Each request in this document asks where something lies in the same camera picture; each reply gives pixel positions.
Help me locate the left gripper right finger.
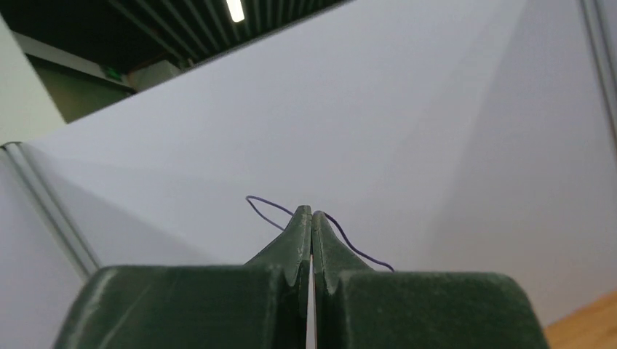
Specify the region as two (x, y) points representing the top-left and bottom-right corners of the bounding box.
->
(312, 212), (548, 348)

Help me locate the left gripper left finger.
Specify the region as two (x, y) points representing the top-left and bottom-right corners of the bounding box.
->
(54, 206), (311, 348)

